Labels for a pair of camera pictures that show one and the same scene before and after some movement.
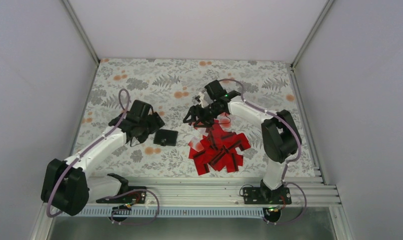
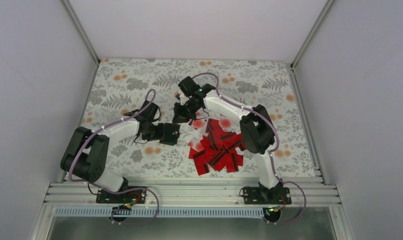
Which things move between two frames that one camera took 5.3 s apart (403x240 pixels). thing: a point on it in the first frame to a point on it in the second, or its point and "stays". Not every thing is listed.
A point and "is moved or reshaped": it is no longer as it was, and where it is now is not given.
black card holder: [165, 137] is moved or reshaped
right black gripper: [193, 110] to [179, 117]
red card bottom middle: [233, 161] stays
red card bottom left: [201, 163] stays
